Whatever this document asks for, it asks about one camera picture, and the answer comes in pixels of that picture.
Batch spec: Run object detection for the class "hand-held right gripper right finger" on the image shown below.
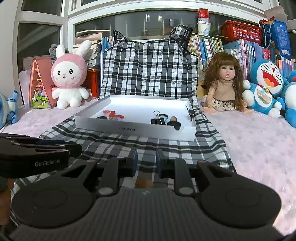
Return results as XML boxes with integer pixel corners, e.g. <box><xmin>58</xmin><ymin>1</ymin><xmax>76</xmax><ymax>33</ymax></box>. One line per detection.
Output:
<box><xmin>156</xmin><ymin>149</ymin><xmax>234</xmax><ymax>195</ymax></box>

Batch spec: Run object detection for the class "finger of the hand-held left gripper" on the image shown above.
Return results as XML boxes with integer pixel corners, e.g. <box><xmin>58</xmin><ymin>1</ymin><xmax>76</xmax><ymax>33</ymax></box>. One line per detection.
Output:
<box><xmin>0</xmin><ymin>133</ymin><xmax>66</xmax><ymax>146</ymax></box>
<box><xmin>0</xmin><ymin>143</ymin><xmax>83</xmax><ymax>160</ymax></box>

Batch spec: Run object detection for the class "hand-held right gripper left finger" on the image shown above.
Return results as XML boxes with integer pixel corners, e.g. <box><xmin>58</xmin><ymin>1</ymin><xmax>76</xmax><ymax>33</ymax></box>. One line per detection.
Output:
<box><xmin>61</xmin><ymin>147</ymin><xmax>139</xmax><ymax>195</ymax></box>

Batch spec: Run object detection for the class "white cardboard box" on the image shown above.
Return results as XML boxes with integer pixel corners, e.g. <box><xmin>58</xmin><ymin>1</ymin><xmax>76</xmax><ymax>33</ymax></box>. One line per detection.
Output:
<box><xmin>74</xmin><ymin>95</ymin><xmax>197</xmax><ymax>142</ymax></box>

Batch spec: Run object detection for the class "large black binder clip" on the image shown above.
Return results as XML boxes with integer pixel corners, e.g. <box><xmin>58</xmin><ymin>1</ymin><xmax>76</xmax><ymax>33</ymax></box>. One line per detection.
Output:
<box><xmin>151</xmin><ymin>110</ymin><xmax>166</xmax><ymax>126</ymax></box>

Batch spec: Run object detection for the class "pink triangular toy house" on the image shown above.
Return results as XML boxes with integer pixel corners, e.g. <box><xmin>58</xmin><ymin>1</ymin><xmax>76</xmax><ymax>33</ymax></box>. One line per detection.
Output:
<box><xmin>29</xmin><ymin>57</ymin><xmax>57</xmax><ymax>109</ymax></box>

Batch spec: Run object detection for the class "light blue plush toy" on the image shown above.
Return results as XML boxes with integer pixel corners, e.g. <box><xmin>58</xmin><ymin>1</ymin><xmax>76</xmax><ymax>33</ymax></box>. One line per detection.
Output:
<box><xmin>0</xmin><ymin>90</ymin><xmax>21</xmax><ymax>130</ymax></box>

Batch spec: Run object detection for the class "small black binder clip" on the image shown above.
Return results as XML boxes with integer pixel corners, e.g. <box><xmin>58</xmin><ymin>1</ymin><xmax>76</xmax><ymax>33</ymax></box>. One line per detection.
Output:
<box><xmin>186</xmin><ymin>105</ymin><xmax>196</xmax><ymax>121</ymax></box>

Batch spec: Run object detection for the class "pink white bunny plush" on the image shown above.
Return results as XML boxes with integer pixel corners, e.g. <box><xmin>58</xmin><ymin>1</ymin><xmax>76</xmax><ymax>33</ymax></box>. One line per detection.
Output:
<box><xmin>51</xmin><ymin>40</ymin><xmax>93</xmax><ymax>110</ymax></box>

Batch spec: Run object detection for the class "red tin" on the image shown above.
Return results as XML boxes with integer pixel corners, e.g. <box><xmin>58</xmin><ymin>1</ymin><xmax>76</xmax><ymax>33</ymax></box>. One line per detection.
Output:
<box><xmin>86</xmin><ymin>68</ymin><xmax>101</xmax><ymax>98</ymax></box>

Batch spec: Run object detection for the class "grey cutting mat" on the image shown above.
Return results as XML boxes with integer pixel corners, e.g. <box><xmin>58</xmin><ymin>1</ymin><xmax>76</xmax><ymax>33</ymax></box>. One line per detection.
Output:
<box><xmin>23</xmin><ymin>57</ymin><xmax>35</xmax><ymax>70</ymax></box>

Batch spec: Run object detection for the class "yellow cardboard box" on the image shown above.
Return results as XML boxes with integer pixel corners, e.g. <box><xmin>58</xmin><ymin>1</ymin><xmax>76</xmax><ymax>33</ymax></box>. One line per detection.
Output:
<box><xmin>196</xmin><ymin>83</ymin><xmax>208</xmax><ymax>98</ymax></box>

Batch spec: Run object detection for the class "black white plaid cloth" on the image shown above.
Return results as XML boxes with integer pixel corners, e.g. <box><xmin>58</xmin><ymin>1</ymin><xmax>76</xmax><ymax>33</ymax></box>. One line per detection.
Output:
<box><xmin>10</xmin><ymin>25</ymin><xmax>237</xmax><ymax>227</ymax></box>

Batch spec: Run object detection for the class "grey cloth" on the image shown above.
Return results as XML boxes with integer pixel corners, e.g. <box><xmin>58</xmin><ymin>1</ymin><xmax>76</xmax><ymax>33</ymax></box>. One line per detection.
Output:
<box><xmin>48</xmin><ymin>44</ymin><xmax>60</xmax><ymax>62</ymax></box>

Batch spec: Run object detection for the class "brown haired baby doll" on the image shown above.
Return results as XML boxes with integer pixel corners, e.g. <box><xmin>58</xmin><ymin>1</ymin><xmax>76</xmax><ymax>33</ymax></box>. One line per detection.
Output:
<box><xmin>200</xmin><ymin>51</ymin><xmax>255</xmax><ymax>116</ymax></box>

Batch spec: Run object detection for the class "pink snowflake blanket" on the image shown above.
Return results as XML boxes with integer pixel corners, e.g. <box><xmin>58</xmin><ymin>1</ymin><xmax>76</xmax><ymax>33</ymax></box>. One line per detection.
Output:
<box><xmin>0</xmin><ymin>96</ymin><xmax>296</xmax><ymax>234</ymax></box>

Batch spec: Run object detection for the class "row of blue books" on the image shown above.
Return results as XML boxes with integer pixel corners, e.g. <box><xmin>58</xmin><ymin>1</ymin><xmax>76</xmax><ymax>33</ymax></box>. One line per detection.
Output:
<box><xmin>101</xmin><ymin>36</ymin><xmax>115</xmax><ymax>55</ymax></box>

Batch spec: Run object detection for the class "stack of pale books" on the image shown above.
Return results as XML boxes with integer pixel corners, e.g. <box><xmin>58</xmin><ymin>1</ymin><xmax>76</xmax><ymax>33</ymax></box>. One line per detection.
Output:
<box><xmin>73</xmin><ymin>30</ymin><xmax>110</xmax><ymax>67</ymax></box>

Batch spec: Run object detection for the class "row of colourful books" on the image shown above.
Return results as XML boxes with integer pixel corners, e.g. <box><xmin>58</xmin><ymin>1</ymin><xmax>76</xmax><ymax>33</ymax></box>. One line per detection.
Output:
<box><xmin>188</xmin><ymin>35</ymin><xmax>296</xmax><ymax>79</ymax></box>

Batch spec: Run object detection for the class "blue robot cat plush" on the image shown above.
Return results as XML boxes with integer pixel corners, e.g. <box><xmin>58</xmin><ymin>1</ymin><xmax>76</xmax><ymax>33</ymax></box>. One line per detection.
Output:
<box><xmin>242</xmin><ymin>59</ymin><xmax>289</xmax><ymax>119</ymax></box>

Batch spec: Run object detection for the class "white paper cup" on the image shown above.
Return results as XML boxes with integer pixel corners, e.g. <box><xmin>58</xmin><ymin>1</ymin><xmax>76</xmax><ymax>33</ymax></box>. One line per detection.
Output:
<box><xmin>197</xmin><ymin>20</ymin><xmax>211</xmax><ymax>36</ymax></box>

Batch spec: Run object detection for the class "red drink can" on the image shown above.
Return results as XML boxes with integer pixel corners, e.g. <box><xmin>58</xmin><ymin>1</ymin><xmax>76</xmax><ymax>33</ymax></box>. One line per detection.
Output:
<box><xmin>197</xmin><ymin>8</ymin><xmax>210</xmax><ymax>22</ymax></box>

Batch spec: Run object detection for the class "red plastic basket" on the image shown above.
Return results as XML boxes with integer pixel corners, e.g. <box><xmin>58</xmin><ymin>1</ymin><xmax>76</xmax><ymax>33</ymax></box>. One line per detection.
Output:
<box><xmin>220</xmin><ymin>20</ymin><xmax>263</xmax><ymax>42</ymax></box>

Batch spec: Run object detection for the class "blue package box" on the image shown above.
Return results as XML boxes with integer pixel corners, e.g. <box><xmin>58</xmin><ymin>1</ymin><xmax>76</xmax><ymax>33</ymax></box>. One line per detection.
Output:
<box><xmin>259</xmin><ymin>20</ymin><xmax>292</xmax><ymax>58</ymax></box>

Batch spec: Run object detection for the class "beige cardboard box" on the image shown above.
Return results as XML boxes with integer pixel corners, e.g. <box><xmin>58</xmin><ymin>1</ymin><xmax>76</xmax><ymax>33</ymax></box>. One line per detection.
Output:
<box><xmin>264</xmin><ymin>5</ymin><xmax>288</xmax><ymax>21</ymax></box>

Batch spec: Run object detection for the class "white window frame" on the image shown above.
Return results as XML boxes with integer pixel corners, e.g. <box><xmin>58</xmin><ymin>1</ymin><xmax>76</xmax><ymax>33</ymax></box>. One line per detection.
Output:
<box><xmin>14</xmin><ymin>0</ymin><xmax>280</xmax><ymax>107</ymax></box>

